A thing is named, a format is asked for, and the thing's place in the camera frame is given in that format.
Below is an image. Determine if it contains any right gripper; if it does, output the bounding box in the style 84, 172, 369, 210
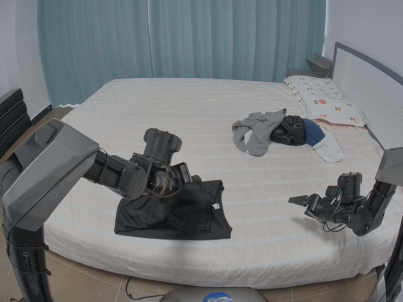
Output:
289, 194, 336, 222

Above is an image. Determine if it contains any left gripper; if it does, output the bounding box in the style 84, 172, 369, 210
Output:
156, 162, 193, 198

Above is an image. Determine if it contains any black T-shirt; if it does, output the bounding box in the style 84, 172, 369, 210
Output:
114, 175, 233, 241

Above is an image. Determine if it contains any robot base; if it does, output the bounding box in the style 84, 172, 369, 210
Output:
161, 288, 262, 302

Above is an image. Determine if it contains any bed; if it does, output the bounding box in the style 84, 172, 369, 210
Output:
42, 42, 403, 290

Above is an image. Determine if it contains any white garment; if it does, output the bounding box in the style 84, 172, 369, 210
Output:
313, 132, 344, 163

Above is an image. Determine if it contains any black garment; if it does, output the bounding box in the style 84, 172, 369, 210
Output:
270, 115, 306, 145

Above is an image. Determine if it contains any grey garment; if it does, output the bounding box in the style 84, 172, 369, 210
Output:
232, 108, 288, 156

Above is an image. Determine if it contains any white printed pillow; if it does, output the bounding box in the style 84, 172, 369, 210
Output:
283, 75, 367, 126

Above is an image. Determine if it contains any grey bedside table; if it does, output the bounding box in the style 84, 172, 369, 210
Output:
288, 53, 332, 77

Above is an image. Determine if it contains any blue-green curtain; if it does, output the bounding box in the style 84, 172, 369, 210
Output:
38, 0, 152, 108
148, 0, 326, 82

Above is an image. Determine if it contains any black cable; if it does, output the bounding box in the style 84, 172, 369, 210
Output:
322, 221, 351, 233
125, 275, 136, 299

